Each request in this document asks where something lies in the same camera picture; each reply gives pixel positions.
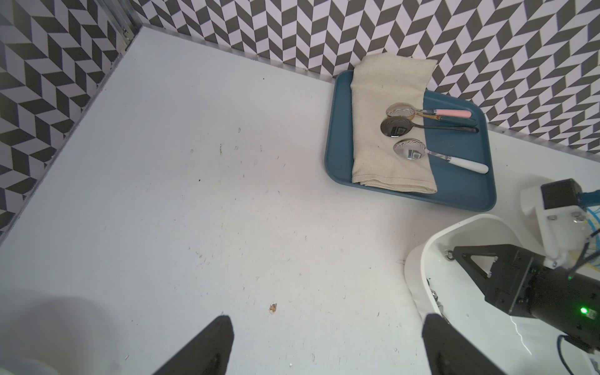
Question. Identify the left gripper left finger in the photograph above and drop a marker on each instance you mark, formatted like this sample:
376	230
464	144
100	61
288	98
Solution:
207	353

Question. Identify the white storage box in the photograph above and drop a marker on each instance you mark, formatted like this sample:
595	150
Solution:
517	345

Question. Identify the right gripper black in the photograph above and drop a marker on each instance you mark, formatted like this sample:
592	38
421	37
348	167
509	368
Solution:
516	282

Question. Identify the pile of wing nuts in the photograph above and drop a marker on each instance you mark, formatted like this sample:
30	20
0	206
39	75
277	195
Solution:
439	304

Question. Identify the beige folded cloth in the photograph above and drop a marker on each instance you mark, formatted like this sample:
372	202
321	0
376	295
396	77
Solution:
379	82

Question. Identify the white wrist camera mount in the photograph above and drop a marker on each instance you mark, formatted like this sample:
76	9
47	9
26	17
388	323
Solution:
568	222

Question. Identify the pink handled utensil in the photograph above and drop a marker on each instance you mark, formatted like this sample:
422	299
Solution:
407	110

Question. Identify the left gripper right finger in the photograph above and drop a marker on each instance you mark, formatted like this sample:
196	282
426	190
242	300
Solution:
448	352

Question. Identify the metal spoon white handle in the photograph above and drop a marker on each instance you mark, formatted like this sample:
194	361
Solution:
413	149

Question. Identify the blue tray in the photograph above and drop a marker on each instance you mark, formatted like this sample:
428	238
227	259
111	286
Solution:
456	187

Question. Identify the metal spoon dark bowl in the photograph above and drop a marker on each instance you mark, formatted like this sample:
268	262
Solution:
395	127

